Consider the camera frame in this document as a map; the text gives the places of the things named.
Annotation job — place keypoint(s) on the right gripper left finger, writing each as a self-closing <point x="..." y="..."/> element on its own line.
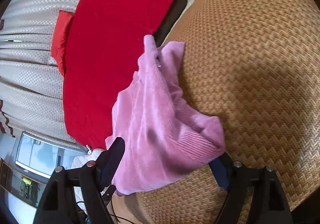
<point x="57" y="203"/>

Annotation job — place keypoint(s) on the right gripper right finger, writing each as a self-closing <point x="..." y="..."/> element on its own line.
<point x="269" y="203"/>

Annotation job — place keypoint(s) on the pink corduroy garment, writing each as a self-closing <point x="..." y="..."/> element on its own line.
<point x="165" y="138"/>

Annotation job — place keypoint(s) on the white quilted pillow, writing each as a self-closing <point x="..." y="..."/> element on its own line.
<point x="88" y="191"/>

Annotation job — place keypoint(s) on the window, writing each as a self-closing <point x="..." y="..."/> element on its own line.
<point x="41" y="157"/>

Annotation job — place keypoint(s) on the dark framed mirror cabinet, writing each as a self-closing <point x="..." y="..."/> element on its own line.
<point x="21" y="186"/>

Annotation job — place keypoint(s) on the beige dotted curtain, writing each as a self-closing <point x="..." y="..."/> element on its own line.
<point x="31" y="85"/>

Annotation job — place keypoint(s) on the woven rattan bed mat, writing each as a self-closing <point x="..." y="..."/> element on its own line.
<point x="255" y="64"/>

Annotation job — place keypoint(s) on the small red pillow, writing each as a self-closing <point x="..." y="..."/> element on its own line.
<point x="59" y="41"/>

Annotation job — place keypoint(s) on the red blanket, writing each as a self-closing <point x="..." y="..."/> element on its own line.
<point x="103" y="45"/>

